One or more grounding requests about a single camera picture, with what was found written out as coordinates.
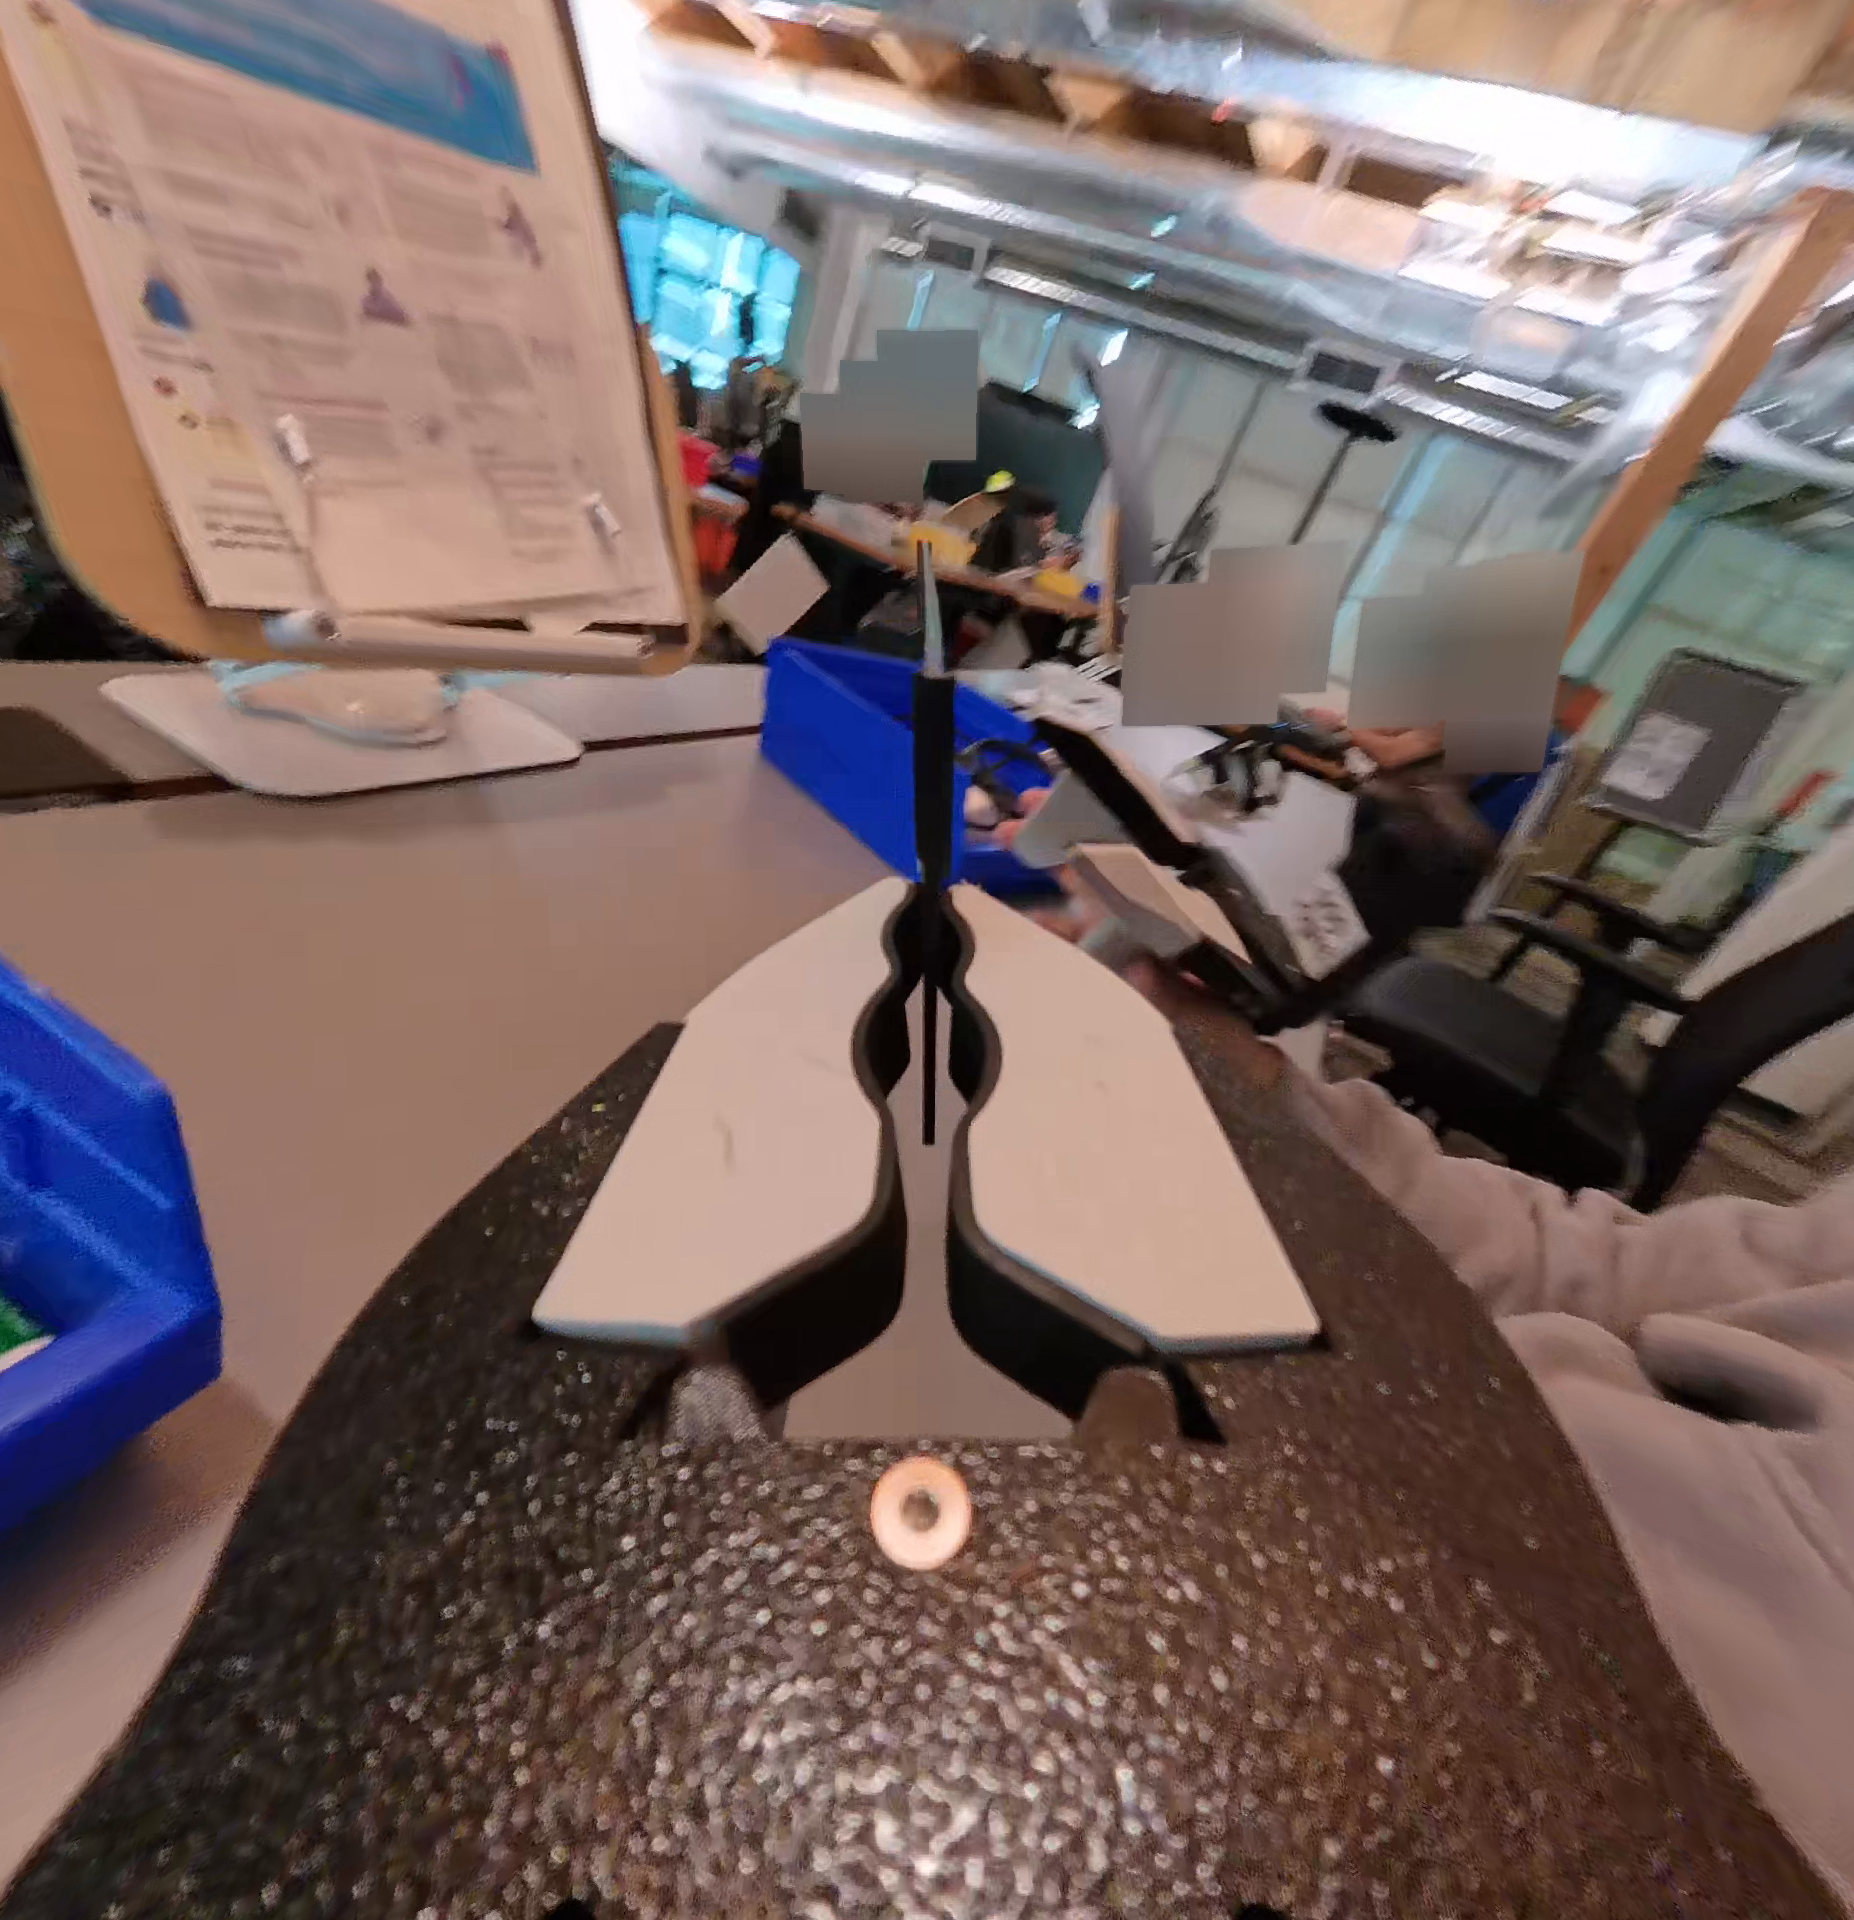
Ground black office chair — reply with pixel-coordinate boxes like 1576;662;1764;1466
1340;865;1854;1208

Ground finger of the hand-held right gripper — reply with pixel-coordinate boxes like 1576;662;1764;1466
1011;720;1213;887
1071;840;1251;971

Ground person's grey sweatshirt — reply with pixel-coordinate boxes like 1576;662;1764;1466
1497;1169;1854;1920

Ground instruction sheet on stand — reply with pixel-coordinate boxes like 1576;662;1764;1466
0;0;709;800

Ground black cable tie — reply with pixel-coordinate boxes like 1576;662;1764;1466
913;540;964;1150

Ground grey notice board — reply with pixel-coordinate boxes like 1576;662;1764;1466
1597;647;1808;840

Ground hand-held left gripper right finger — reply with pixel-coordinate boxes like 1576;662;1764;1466
945;884;1326;1425

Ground blue plastic bin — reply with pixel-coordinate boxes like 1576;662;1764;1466
764;635;1071;905
0;929;224;1565

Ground white board panel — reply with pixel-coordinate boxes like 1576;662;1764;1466
713;535;833;658

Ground black floor lamp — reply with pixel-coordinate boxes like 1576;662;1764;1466
1286;397;1397;547

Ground wooden post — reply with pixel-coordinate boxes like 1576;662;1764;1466
1565;186;1854;651

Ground grey desk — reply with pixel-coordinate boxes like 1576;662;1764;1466
0;662;1318;1728

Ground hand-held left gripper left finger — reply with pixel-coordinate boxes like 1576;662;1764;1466
530;876;928;1413

